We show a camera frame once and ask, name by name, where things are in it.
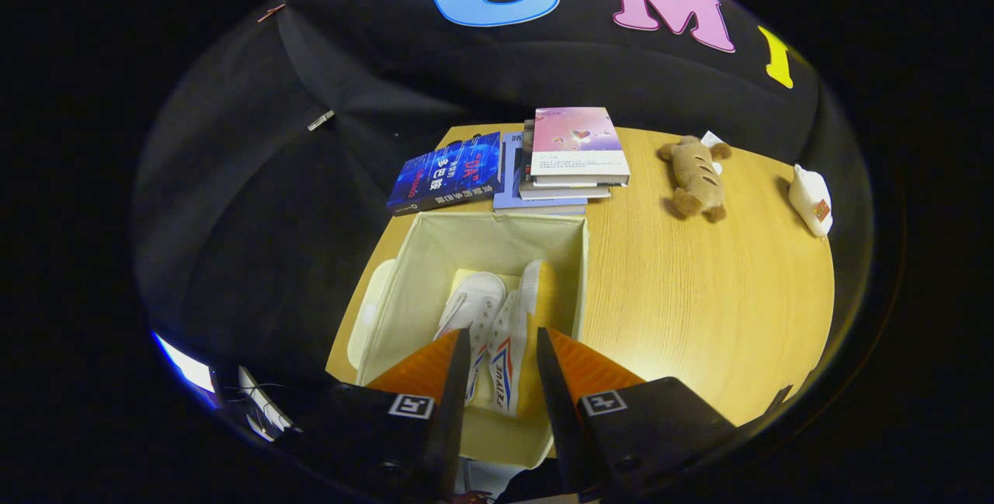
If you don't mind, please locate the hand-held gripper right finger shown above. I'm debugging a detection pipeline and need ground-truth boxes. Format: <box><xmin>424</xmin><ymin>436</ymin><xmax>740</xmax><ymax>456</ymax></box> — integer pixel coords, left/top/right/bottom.
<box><xmin>536</xmin><ymin>326</ymin><xmax>794</xmax><ymax>503</ymax></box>

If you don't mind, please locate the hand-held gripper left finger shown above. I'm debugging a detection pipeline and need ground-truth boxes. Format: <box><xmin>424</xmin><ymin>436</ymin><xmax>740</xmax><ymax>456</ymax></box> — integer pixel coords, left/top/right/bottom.
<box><xmin>297</xmin><ymin>328</ymin><xmax>473</xmax><ymax>504</ymax></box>

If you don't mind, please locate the white canvas shoe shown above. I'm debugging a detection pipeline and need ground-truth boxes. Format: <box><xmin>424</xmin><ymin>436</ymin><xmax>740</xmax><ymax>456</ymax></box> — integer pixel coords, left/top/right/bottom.
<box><xmin>433</xmin><ymin>270</ymin><xmax>508</xmax><ymax>405</ymax></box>
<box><xmin>485</xmin><ymin>259</ymin><xmax>561</xmax><ymax>418</ymax></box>

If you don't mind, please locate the cream fabric storage box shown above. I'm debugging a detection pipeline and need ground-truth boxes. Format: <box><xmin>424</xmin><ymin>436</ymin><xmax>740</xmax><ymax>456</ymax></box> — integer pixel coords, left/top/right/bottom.
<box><xmin>346</xmin><ymin>210</ymin><xmax>592</xmax><ymax>471</ymax></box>

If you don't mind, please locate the grey book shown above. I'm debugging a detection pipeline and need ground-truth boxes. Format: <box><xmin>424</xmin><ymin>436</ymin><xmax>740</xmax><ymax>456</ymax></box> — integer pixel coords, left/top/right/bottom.
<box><xmin>518</xmin><ymin>176</ymin><xmax>613</xmax><ymax>201</ymax></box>

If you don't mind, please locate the dark blue book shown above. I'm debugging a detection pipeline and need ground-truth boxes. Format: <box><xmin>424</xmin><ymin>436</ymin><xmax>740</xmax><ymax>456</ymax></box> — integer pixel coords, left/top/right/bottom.
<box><xmin>386</xmin><ymin>130</ymin><xmax>504</xmax><ymax>217</ymax></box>

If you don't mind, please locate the lit monitor screen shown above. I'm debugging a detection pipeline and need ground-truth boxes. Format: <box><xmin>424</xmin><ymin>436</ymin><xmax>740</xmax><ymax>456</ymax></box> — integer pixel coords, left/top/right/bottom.
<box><xmin>151</xmin><ymin>330</ymin><xmax>216</xmax><ymax>395</ymax></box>

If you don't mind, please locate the brown plush toy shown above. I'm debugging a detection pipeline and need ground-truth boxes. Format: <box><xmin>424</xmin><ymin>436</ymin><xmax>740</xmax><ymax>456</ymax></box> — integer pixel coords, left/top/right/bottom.
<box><xmin>657</xmin><ymin>134</ymin><xmax>733</xmax><ymax>224</ymax></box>

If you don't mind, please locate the pink cover book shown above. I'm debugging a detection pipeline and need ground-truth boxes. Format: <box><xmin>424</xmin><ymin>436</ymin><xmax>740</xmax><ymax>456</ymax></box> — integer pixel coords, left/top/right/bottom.
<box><xmin>531</xmin><ymin>106</ymin><xmax>632</xmax><ymax>186</ymax></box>

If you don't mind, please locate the white pouch with red label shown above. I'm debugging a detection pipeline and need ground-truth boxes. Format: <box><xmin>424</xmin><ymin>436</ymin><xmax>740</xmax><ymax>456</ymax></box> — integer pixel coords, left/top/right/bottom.
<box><xmin>787</xmin><ymin>163</ymin><xmax>834</xmax><ymax>239</ymax></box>

